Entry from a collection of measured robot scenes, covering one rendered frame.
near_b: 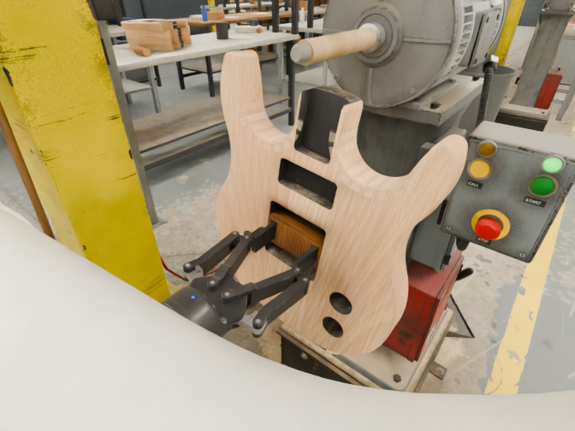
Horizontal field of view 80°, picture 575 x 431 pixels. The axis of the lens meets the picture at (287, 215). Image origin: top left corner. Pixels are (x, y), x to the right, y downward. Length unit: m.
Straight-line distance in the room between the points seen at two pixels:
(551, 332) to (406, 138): 1.40
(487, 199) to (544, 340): 1.37
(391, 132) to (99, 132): 0.93
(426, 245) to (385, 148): 0.30
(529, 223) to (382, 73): 0.36
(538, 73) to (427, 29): 3.56
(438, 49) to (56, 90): 1.02
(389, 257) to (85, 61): 1.09
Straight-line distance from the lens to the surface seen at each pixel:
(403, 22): 0.67
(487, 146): 0.64
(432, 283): 1.08
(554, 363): 1.93
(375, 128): 0.90
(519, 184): 0.66
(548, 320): 2.11
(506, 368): 1.81
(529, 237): 0.70
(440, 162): 0.37
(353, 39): 0.59
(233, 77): 0.50
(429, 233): 1.00
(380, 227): 0.42
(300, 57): 0.49
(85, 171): 1.34
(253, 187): 0.53
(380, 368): 1.26
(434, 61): 0.67
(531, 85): 4.22
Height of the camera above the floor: 1.33
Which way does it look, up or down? 34 degrees down
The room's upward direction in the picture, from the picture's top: straight up
